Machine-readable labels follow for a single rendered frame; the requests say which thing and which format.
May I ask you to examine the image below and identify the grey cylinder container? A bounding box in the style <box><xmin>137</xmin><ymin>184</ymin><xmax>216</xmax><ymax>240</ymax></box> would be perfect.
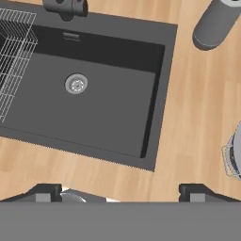
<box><xmin>192</xmin><ymin>0</ymin><xmax>241</xmax><ymax>52</ymax></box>

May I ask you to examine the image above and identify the dark grey sink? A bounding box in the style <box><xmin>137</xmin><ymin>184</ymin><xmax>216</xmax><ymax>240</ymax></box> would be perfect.
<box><xmin>0</xmin><ymin>8</ymin><xmax>179</xmax><ymax>173</ymax></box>

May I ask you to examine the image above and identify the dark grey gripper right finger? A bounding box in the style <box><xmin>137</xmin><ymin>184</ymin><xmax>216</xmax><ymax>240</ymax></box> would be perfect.
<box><xmin>178</xmin><ymin>183</ymin><xmax>241</xmax><ymax>203</ymax></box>

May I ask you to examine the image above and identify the dark grey sink faucet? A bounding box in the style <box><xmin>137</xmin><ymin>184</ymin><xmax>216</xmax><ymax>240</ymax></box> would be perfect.
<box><xmin>42</xmin><ymin>0</ymin><xmax>89</xmax><ymax>23</ymax></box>

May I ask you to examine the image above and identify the silver sink drain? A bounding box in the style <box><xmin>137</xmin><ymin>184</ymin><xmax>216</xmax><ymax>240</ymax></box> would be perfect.
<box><xmin>64</xmin><ymin>72</ymin><xmax>89</xmax><ymax>95</ymax></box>

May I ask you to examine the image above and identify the white wire dish rack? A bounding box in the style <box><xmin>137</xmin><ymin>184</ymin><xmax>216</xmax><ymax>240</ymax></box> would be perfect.
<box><xmin>0</xmin><ymin>8</ymin><xmax>39</xmax><ymax>124</ymax></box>

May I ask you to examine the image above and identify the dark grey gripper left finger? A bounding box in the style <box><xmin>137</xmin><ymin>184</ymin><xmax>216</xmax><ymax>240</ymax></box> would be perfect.
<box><xmin>1</xmin><ymin>183</ymin><xmax>63</xmax><ymax>203</ymax></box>

